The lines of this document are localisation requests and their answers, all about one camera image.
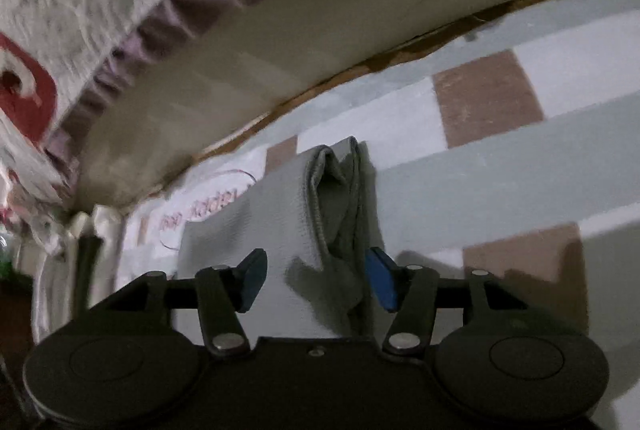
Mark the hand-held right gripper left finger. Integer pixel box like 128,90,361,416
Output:
107,248,269,359

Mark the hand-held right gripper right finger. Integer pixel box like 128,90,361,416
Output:
364,247,529,359

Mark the grey textured garment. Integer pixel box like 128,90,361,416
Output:
177,136,389,341

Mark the white folded garment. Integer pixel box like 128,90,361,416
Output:
32,204,125,343

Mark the checkered bed sheet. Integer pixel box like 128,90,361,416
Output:
114,0,640,430

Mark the dark green folded garment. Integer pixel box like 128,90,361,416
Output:
72,234,103,313

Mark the beige mattress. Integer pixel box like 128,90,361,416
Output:
74,0,640,212

